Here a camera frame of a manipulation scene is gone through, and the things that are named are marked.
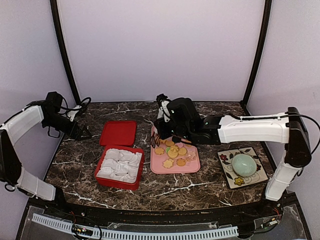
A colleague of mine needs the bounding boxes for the red box lid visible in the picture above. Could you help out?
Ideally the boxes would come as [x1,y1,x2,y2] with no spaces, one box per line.
[99,120,137,147]

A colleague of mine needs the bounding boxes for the pink tray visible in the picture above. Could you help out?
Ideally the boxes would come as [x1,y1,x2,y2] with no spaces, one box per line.
[150,126,201,174]

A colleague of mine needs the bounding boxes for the flower cookie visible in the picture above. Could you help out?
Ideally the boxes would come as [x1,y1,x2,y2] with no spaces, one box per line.
[154,147,165,155]
[162,159,174,169]

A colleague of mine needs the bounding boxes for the black frame post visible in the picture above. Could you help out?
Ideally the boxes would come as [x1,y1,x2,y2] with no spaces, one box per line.
[240,0,273,108]
[49,0,81,104]

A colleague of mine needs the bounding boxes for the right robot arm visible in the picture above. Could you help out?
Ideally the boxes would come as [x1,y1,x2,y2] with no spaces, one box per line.
[153,107,312,217]

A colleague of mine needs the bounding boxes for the clear wrapped star candies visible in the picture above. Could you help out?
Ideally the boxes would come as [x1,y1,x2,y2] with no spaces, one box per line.
[184,145,198,162]

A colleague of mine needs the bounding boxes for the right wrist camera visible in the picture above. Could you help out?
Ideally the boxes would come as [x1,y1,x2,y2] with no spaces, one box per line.
[166,97,201,125]

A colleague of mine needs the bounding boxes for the swirl butter cookie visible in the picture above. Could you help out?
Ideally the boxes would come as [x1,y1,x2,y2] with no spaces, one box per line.
[167,145,180,158]

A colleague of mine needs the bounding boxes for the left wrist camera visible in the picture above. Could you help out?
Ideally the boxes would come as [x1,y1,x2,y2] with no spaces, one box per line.
[46,91,63,110]

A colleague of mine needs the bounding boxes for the white cable duct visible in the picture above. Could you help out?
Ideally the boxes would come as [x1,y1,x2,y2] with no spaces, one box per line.
[31,213,239,240]

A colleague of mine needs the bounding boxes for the round tan cookie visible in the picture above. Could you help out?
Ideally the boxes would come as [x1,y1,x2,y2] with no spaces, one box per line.
[165,140,175,147]

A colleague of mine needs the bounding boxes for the right black frame post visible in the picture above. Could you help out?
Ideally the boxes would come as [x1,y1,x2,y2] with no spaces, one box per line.
[240,0,273,108]

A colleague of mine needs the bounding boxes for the left black frame post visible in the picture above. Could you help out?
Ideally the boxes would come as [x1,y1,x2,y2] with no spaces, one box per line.
[49,0,81,104]

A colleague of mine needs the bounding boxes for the light green bowl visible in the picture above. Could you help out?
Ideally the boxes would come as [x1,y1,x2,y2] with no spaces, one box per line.
[231,154,257,177]

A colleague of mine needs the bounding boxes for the round waffle cookie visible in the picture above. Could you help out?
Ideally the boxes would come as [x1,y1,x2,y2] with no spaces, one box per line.
[178,147,188,156]

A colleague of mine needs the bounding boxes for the white paper cupcake liners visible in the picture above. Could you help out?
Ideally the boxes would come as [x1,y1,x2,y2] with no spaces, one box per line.
[96,148,143,184]

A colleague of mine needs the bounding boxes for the floral square plate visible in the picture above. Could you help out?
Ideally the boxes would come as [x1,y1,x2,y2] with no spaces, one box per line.
[217,146,269,189]

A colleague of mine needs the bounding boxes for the red cookie box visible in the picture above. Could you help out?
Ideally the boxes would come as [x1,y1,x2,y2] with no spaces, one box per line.
[94,145,145,191]

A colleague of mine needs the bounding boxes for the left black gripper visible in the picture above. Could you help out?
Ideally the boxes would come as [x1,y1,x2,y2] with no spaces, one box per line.
[42,112,92,141]

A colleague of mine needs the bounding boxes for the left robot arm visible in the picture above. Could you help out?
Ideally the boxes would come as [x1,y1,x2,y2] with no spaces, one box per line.
[0,101,92,218]

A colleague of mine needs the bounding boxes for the round orange cookie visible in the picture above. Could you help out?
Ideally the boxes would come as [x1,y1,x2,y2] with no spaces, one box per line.
[176,158,187,167]

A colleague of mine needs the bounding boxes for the metal serving tongs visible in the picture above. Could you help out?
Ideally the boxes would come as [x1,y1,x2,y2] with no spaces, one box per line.
[149,101,171,148]

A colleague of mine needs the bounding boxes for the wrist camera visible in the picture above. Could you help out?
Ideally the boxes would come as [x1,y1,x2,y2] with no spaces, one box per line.
[46,91,63,110]
[166,97,201,125]

